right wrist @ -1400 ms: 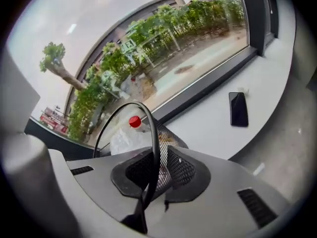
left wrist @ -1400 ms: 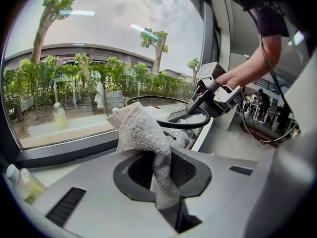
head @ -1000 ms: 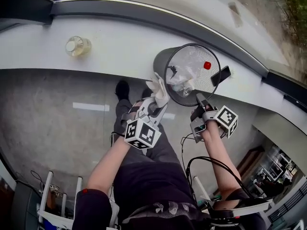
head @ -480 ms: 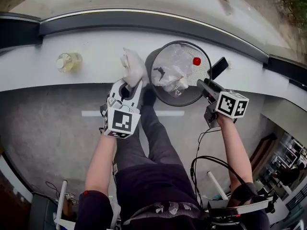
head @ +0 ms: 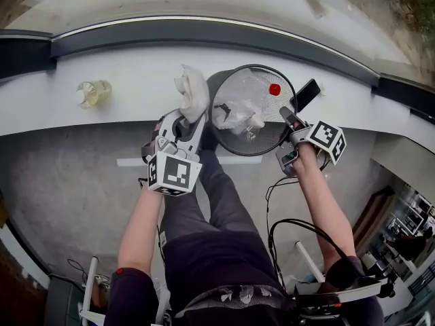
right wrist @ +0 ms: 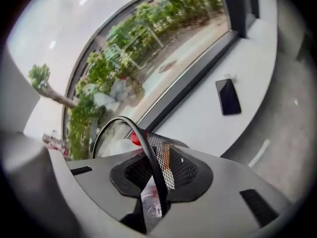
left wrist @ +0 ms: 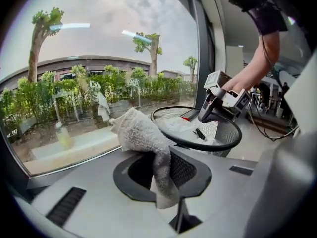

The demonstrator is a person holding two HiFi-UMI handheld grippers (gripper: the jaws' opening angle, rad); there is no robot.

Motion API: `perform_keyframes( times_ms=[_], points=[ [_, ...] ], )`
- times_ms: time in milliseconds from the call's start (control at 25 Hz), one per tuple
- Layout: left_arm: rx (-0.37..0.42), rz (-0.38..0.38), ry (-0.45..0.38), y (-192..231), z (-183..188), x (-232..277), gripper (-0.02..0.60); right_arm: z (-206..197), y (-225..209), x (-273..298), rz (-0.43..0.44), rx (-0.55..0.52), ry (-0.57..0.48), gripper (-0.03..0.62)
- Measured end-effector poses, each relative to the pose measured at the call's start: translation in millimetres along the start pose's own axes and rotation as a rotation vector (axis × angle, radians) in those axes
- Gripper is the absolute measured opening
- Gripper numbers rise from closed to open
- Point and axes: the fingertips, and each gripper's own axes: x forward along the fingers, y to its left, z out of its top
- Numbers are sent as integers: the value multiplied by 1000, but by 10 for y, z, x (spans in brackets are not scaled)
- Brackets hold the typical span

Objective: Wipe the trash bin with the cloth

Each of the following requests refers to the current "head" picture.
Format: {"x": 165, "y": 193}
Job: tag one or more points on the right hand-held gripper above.
{"x": 327, "y": 138}

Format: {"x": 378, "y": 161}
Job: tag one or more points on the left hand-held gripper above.
{"x": 175, "y": 173}

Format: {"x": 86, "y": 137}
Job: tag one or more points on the white cloth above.
{"x": 193, "y": 93}

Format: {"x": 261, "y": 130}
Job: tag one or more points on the black mesh trash bin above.
{"x": 258, "y": 138}

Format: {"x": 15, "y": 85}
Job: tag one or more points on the person's right forearm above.
{"x": 323, "y": 209}

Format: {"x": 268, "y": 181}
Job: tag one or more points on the person's left forearm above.
{"x": 142, "y": 226}

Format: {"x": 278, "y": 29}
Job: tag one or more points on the black smartphone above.
{"x": 306, "y": 94}

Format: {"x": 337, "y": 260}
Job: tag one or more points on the red bottle cap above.
{"x": 274, "y": 89}

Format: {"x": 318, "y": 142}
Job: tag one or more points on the crumpled clear plastic bag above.
{"x": 243, "y": 105}

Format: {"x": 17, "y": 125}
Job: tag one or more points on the person's legs in dark trousers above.
{"x": 217, "y": 199}

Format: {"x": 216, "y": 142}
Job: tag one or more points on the clear plastic bottle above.
{"x": 93, "y": 94}

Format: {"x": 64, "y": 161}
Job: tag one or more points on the person's dark floral shirt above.
{"x": 221, "y": 270}

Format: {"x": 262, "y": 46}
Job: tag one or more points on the green shrubs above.
{"x": 416, "y": 2}

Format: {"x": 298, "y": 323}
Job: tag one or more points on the white chest-mounted device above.
{"x": 340, "y": 292}

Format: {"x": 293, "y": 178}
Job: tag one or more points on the white metal frame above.
{"x": 89, "y": 294}

